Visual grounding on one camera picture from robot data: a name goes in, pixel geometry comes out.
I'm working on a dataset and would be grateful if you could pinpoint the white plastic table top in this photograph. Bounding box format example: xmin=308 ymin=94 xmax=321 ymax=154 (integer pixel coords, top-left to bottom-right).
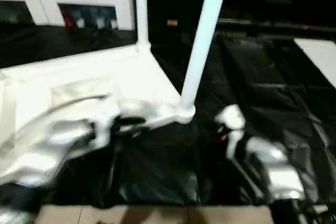
xmin=0 ymin=43 xmax=196 ymax=151

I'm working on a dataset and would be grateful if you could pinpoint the white plastic table leg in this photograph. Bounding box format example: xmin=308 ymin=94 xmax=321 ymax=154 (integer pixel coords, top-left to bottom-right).
xmin=180 ymin=0 xmax=231 ymax=113
xmin=134 ymin=0 xmax=152 ymax=52

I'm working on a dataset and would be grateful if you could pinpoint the black plastic mat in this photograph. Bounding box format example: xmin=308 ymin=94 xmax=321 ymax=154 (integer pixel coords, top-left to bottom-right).
xmin=0 ymin=22 xmax=336 ymax=206

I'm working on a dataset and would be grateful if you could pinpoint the white flat board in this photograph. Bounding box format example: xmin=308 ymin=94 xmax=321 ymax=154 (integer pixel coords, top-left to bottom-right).
xmin=294 ymin=39 xmax=336 ymax=89

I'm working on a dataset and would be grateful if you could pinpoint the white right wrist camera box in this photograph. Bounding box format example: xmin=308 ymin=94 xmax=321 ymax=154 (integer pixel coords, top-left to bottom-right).
xmin=214 ymin=104 xmax=247 ymax=159

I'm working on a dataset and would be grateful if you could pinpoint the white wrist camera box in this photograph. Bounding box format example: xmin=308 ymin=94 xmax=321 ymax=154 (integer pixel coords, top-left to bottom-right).
xmin=92 ymin=97 xmax=127 ymax=143
xmin=214 ymin=104 xmax=247 ymax=159

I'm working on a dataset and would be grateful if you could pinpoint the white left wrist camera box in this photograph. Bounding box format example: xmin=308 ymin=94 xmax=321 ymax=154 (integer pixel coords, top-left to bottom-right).
xmin=92 ymin=97 xmax=127 ymax=143

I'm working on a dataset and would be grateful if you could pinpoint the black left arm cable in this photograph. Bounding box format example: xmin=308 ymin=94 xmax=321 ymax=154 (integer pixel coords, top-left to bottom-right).
xmin=0 ymin=94 xmax=112 ymax=148

